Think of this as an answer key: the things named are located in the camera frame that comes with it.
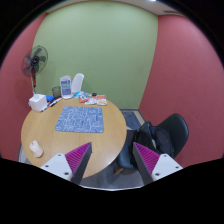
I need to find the orange snack packet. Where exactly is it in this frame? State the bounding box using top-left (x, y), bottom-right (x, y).
top-left (79, 94), bottom-right (90, 103)

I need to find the blue patterned mouse pad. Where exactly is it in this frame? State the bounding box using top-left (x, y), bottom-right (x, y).
top-left (55, 106), bottom-right (104, 133)

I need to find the black chair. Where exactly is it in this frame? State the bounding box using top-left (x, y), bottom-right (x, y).
top-left (114, 113), bottom-right (189, 175)

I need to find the round wooden table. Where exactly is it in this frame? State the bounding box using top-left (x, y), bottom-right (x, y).
top-left (21, 98), bottom-right (127, 178)

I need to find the white chair behind table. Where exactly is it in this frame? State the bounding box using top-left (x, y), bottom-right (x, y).
top-left (71, 73), bottom-right (84, 93)

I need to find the blue packet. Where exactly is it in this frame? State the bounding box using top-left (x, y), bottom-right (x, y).
top-left (73, 91), bottom-right (84, 98)

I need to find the dark glass jar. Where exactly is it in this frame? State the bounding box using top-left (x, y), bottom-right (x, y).
top-left (52, 86), bottom-right (61, 99)

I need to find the white tissue box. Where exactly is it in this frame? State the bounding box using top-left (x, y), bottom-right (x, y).
top-left (29, 94), bottom-right (47, 112)

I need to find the black standing fan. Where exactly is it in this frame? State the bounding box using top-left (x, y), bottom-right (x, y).
top-left (21, 45), bottom-right (48, 90)

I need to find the black backpack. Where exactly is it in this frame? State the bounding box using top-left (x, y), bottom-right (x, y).
top-left (129, 121), bottom-right (175, 169)

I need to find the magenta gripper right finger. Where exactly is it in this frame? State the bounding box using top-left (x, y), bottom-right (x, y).
top-left (133, 142), bottom-right (182, 185)

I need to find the black marker pen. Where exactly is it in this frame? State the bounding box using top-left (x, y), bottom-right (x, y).
top-left (48, 97), bottom-right (62, 107)

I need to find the white snack packet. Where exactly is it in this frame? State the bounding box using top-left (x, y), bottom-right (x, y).
top-left (85, 95), bottom-right (107, 106)

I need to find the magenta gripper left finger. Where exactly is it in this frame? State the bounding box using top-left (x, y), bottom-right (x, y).
top-left (42, 142), bottom-right (92, 185)

